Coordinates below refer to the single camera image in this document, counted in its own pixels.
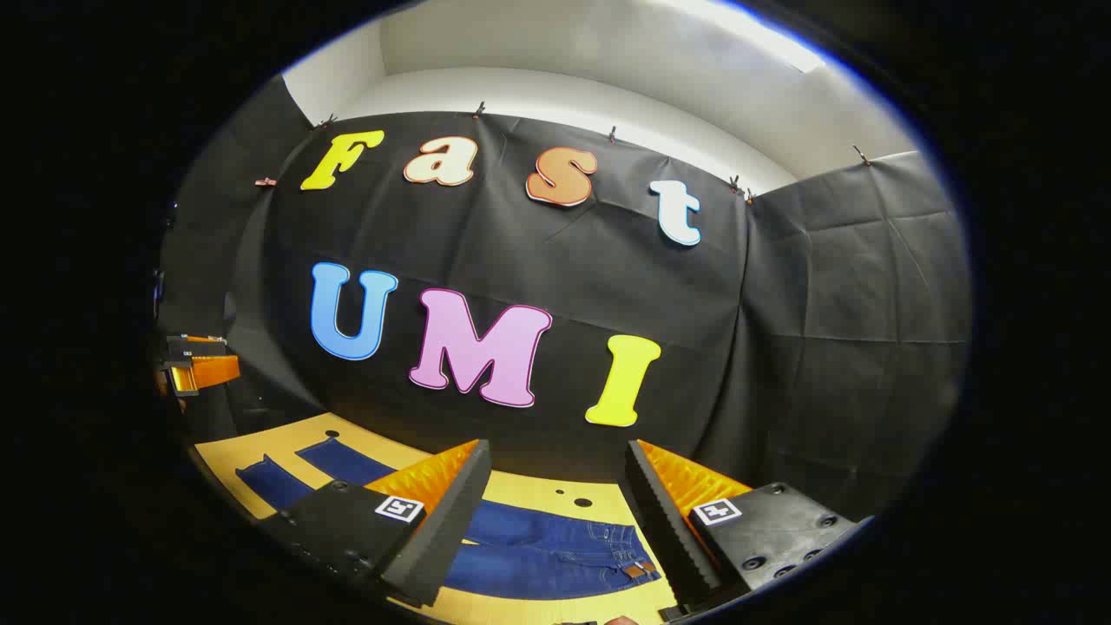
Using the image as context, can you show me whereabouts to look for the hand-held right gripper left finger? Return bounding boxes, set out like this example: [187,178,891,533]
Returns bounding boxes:
[254,438,493,609]

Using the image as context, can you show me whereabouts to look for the black backdrop cloth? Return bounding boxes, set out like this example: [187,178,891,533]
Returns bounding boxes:
[156,74,973,522]

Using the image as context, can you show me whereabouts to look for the blue denim jeans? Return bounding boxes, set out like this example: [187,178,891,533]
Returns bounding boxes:
[234,437,663,602]

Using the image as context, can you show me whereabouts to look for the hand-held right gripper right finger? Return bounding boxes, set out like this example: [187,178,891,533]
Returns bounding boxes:
[624,438,874,622]

